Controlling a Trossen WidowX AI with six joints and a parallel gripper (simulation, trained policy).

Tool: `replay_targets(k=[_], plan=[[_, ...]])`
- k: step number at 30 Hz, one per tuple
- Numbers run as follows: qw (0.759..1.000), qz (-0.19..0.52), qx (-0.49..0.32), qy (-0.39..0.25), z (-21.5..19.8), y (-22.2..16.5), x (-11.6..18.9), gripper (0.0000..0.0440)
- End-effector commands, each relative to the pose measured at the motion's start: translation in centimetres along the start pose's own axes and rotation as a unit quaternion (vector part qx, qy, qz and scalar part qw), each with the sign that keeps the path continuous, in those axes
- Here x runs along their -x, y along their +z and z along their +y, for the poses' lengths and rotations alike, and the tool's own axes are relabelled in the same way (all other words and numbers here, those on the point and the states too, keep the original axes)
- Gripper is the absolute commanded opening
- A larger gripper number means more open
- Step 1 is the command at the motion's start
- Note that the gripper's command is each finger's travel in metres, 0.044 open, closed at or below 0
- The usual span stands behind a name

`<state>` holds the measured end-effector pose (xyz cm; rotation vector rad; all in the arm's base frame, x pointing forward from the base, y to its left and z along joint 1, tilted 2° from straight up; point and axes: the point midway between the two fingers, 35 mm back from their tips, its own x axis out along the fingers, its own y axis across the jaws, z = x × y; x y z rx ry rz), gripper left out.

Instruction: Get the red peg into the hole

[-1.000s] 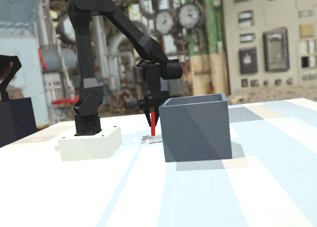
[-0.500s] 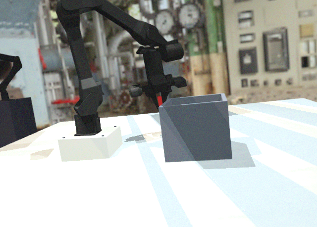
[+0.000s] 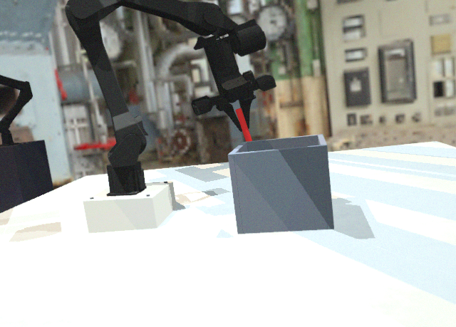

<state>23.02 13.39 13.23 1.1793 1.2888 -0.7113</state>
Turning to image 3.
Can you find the red peg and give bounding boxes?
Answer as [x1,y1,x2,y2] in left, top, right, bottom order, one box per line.
[236,108,252,142]

